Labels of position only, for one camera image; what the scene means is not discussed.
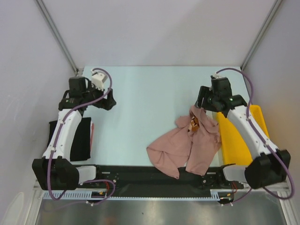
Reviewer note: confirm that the pink t shirt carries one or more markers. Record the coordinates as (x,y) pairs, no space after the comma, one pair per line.
(192,144)

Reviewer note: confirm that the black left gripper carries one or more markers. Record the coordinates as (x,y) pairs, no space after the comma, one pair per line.
(108,103)

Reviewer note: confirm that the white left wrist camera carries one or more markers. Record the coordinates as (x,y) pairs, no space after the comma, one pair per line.
(98,79)

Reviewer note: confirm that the right aluminium corner post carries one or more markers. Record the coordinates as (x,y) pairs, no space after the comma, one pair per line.
(262,32)

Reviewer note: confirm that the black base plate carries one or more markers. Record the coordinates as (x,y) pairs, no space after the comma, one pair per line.
(148,179)

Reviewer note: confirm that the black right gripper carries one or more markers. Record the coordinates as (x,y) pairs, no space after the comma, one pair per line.
(205,92)

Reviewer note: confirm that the yellow plastic tray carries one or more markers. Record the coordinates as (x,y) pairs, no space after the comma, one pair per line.
(234,149)

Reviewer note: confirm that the folded black t shirt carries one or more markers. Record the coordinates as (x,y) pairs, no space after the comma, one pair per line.
(70,140)

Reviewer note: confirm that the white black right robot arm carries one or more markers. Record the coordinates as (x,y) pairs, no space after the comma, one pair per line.
(269,164)

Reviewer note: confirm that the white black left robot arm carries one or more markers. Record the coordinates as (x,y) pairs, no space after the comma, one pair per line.
(54,170)

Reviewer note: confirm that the white slotted cable duct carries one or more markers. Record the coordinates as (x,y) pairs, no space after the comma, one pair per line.
(97,195)

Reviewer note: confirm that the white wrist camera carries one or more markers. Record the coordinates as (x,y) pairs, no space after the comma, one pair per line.
(98,79)
(215,76)

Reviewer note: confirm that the left aluminium corner post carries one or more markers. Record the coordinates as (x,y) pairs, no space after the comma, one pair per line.
(56,34)

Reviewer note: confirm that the aluminium corner post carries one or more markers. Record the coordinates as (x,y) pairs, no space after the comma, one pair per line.
(262,32)
(56,34)

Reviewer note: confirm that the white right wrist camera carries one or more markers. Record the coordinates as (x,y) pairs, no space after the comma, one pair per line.
(215,76)

